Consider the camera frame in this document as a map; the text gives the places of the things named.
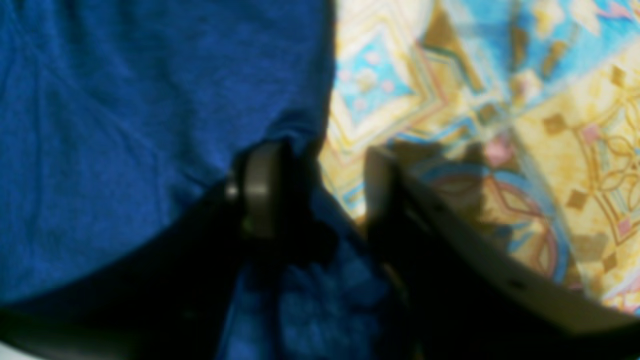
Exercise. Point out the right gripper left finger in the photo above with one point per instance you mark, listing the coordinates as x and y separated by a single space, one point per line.
169 297

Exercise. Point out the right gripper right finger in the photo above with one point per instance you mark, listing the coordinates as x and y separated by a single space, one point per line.
469 301

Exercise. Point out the blue long-sleeve shirt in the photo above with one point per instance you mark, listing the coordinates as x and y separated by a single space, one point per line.
117 116

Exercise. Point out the patterned tile tablecloth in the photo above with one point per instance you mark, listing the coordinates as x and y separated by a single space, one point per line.
522 114

